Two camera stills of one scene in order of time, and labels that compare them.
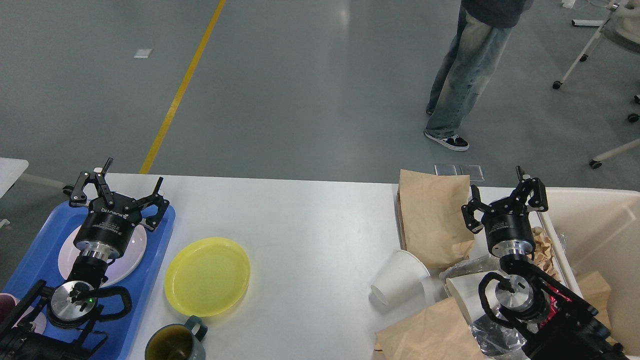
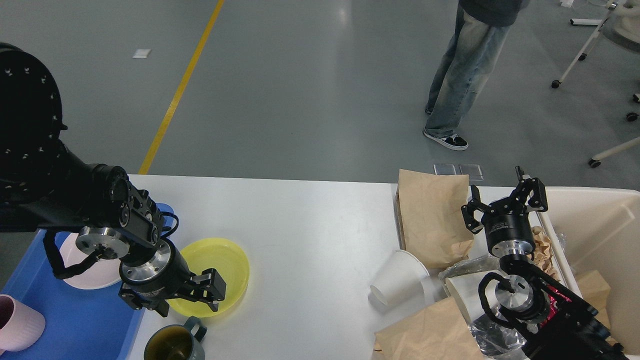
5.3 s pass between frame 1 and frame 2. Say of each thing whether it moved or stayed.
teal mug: stayed
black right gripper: stayed
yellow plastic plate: stayed
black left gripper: moved
